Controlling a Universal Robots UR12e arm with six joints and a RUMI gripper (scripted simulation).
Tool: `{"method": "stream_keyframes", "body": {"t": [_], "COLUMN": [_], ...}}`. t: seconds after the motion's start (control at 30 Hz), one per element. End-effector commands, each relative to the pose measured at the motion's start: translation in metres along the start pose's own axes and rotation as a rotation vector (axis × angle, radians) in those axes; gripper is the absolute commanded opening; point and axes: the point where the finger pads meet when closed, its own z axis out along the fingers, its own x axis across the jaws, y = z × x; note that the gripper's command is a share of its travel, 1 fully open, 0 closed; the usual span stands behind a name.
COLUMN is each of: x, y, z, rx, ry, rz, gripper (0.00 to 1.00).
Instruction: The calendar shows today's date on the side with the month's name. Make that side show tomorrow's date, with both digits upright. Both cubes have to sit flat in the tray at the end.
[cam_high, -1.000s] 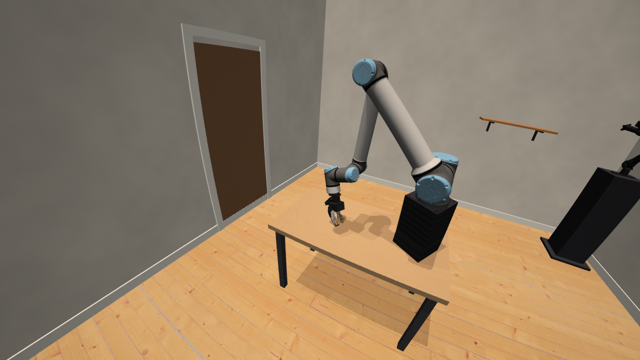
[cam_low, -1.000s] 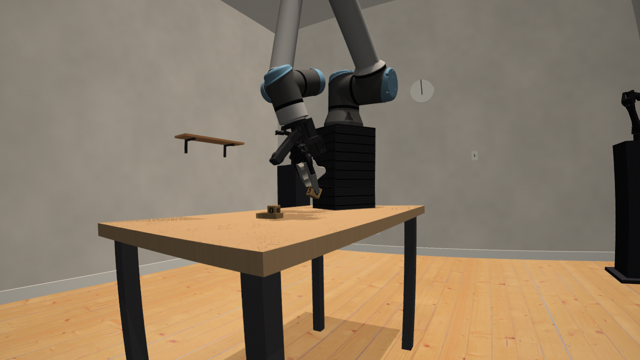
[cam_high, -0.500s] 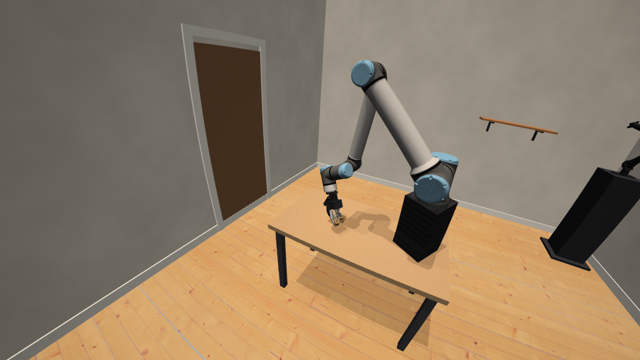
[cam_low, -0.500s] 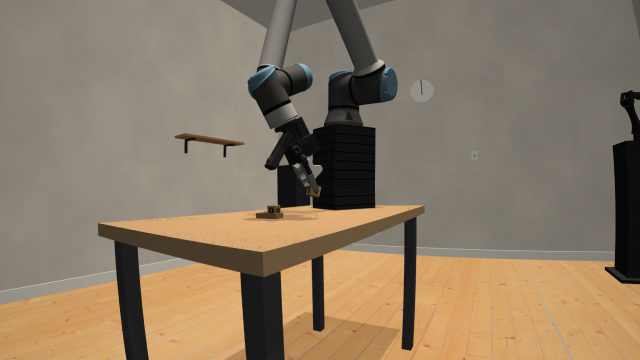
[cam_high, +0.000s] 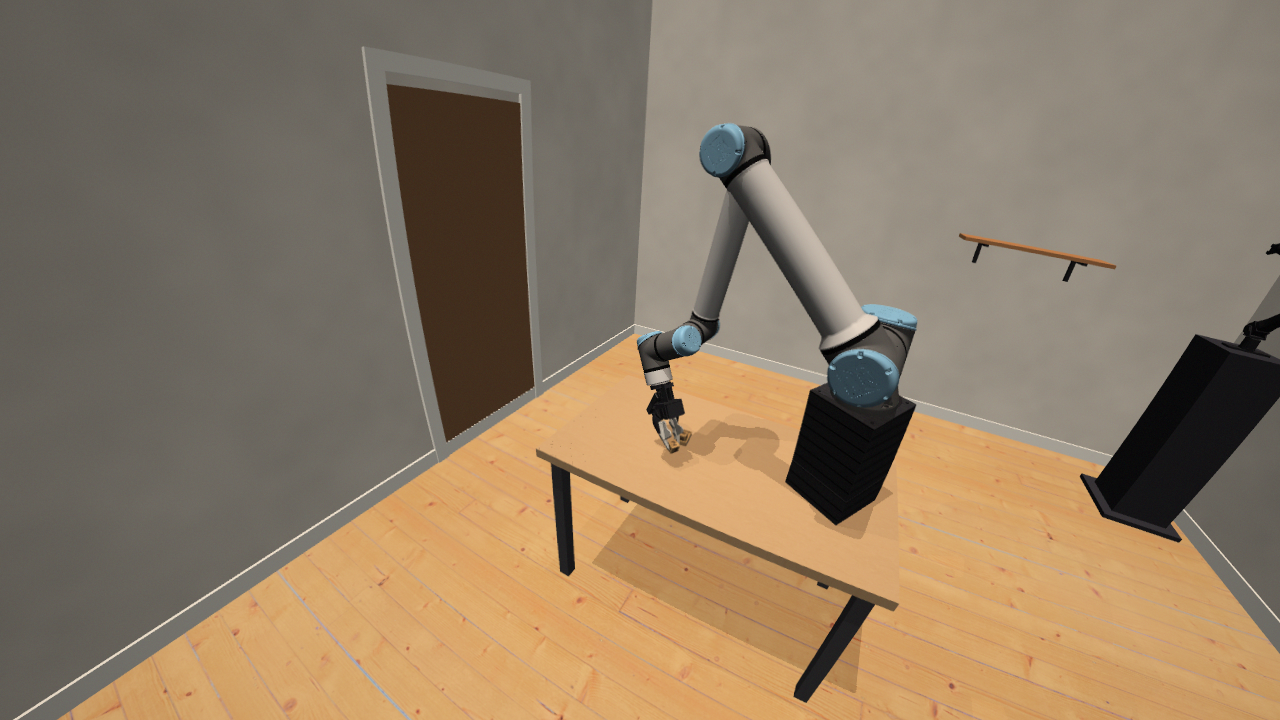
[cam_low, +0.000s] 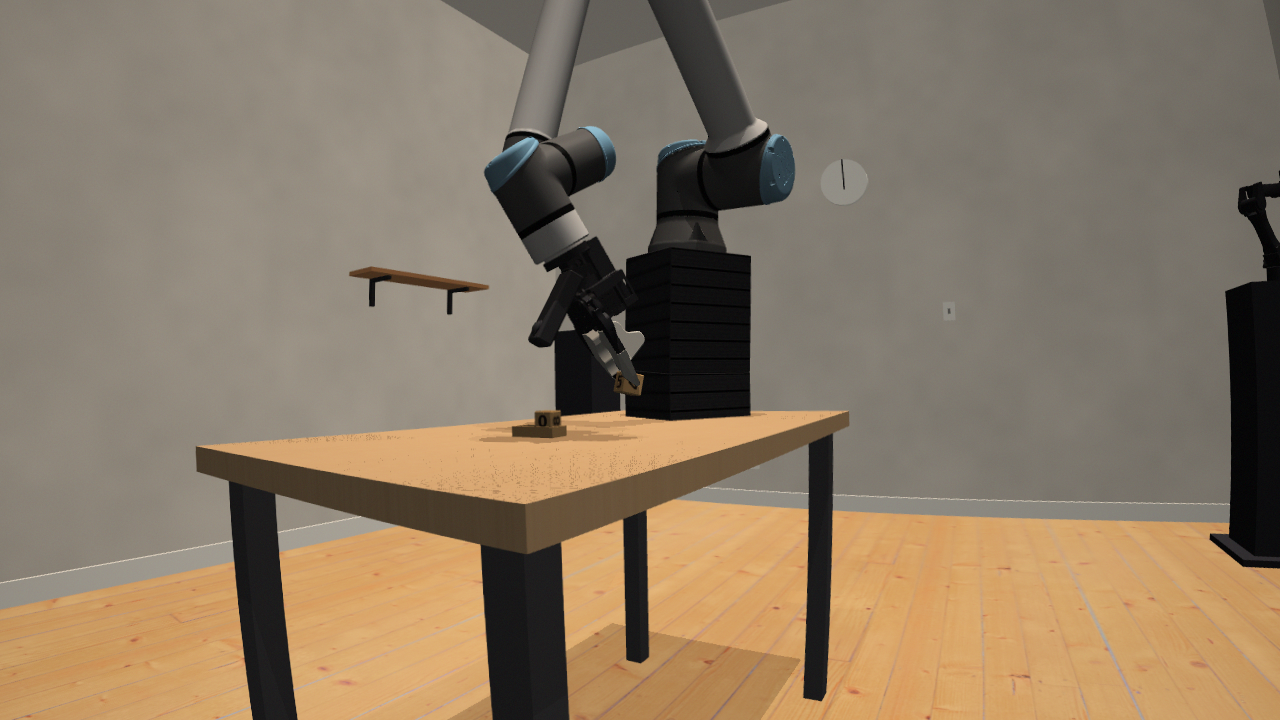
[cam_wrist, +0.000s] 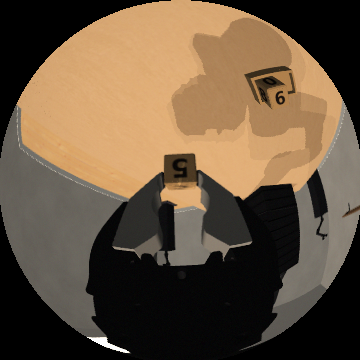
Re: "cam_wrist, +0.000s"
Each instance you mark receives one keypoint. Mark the tan cube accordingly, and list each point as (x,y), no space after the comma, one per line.
(180,172)
(273,92)

